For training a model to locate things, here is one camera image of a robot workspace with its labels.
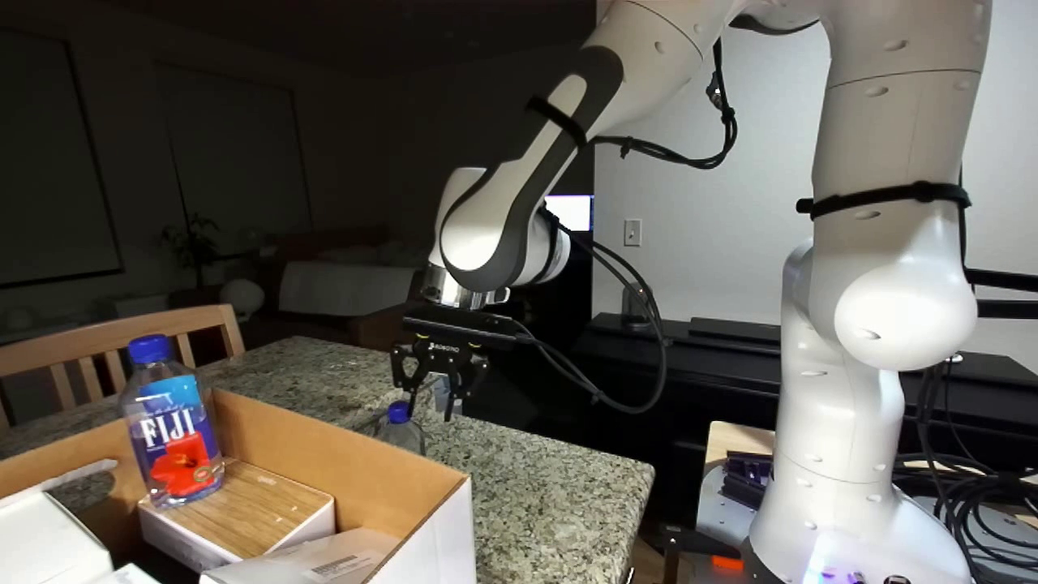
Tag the clear blue-capped water bottle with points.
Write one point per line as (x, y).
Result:
(172, 431)
(401, 413)

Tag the light wooden cart top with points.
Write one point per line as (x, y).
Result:
(734, 440)

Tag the small orange object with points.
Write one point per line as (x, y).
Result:
(727, 561)

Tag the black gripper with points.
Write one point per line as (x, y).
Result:
(443, 358)

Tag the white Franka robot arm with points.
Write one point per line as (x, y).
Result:
(896, 304)

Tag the dark potted plant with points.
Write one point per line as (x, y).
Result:
(196, 245)

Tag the white wall light switch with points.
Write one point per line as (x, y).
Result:
(630, 235)

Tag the white-sided cardboard box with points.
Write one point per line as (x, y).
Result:
(357, 473)

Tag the wood-pattern flat box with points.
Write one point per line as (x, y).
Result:
(262, 508)

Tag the large plain white box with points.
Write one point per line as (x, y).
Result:
(42, 538)

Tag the bright glowing screen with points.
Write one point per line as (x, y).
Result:
(573, 212)

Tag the small purple device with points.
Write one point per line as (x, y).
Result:
(746, 473)

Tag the long black bench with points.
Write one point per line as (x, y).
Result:
(734, 368)

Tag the wooden slatted chair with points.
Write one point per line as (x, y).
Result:
(108, 327)

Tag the white box with printed pictures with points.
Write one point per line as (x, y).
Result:
(314, 554)

